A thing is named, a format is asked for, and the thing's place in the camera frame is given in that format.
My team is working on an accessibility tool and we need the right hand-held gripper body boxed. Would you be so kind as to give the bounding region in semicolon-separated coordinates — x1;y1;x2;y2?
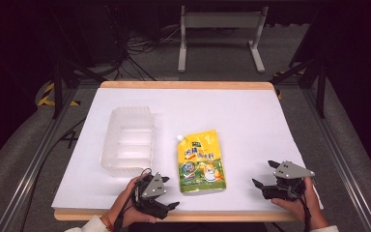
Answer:
261;159;316;203

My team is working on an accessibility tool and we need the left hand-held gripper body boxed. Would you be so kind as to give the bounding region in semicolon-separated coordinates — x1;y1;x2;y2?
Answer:
131;172;172;220

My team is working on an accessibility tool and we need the yellow spouted refill pouch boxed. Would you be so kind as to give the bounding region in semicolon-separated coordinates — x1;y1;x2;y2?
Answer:
176;129;227;194

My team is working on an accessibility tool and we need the clear plastic storage bin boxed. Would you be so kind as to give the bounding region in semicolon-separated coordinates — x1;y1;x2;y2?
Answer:
100;105;156;178

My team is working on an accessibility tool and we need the person's left hand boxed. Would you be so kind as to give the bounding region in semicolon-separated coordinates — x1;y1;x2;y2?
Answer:
103;175;157;228

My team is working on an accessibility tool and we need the person's right hand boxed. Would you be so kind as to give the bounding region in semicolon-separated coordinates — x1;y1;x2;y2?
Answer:
270;176;331;231

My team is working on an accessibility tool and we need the person's dark lap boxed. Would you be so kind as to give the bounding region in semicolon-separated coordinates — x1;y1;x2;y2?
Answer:
128;221;269;232

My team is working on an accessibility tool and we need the white table cover sheet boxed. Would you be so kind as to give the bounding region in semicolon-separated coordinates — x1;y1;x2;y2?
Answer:
50;87;324;214

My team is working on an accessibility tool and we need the black tripod stand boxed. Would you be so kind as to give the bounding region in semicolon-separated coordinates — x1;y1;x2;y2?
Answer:
268;13;328;120
49;6;108;120

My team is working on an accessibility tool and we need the wooden table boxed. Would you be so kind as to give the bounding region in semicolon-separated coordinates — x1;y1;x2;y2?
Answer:
53;80;300;223

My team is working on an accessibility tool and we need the white metal stand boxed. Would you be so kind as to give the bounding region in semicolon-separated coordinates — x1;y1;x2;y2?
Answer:
177;5;270;73

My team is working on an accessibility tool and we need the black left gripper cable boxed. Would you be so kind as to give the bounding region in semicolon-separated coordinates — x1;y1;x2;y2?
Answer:
113;167;154;232

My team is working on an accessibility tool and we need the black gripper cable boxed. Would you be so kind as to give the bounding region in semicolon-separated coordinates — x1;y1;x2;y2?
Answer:
287;188;313;232
113;167;154;232

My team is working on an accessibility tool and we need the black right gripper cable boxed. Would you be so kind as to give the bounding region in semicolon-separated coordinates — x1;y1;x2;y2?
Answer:
287;188;313;232

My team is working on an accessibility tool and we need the aluminium frame rail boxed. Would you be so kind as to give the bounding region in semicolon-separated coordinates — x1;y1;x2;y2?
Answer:
301;86;371;232
0;86;79;232

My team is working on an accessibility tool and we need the red bracelet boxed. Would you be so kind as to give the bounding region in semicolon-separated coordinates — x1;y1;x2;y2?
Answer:
101;213;114;232

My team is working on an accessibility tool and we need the long black floor cable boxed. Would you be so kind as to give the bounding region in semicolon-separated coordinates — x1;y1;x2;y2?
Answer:
20;117;88;232

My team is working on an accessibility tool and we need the tangle of black floor cables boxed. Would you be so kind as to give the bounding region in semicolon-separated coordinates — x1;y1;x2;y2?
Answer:
108;24;182;82

